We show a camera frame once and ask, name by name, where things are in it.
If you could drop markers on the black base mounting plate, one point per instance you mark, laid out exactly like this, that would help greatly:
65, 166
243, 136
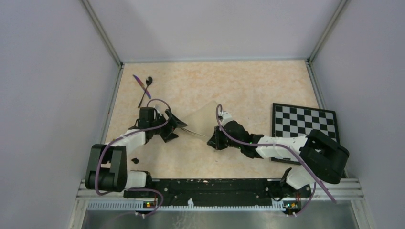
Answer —
219, 192

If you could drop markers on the small black object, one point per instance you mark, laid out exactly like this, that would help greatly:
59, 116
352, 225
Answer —
135, 160

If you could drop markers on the black white checkerboard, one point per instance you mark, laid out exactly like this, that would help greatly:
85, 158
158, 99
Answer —
293, 121

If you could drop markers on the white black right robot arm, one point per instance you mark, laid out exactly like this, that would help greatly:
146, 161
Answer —
321, 159

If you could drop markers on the iridescent purple knife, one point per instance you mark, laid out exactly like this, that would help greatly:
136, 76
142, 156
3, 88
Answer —
141, 84

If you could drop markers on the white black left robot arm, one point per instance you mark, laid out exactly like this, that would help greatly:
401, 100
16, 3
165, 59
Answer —
107, 169

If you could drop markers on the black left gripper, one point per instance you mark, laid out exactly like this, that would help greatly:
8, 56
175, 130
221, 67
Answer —
170, 125

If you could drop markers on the black spoon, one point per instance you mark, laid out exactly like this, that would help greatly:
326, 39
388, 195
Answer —
149, 81

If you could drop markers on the cream cloth napkin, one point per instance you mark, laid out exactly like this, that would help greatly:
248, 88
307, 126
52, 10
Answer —
201, 123

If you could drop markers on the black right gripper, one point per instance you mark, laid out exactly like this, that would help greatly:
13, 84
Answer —
214, 141

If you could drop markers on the aluminium front rail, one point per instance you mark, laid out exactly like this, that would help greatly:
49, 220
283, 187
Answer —
348, 189

